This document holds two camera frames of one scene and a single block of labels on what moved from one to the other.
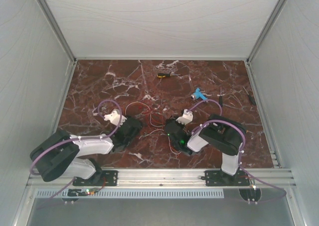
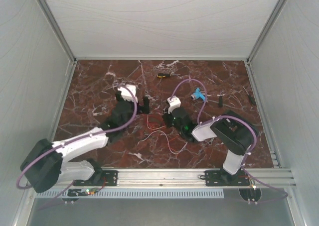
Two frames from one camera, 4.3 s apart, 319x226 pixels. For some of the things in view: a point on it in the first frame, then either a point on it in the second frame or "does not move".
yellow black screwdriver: (161, 75) does not move
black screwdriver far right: (250, 98) does not move
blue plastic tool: (198, 94) does not move
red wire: (147, 112) → (152, 129)
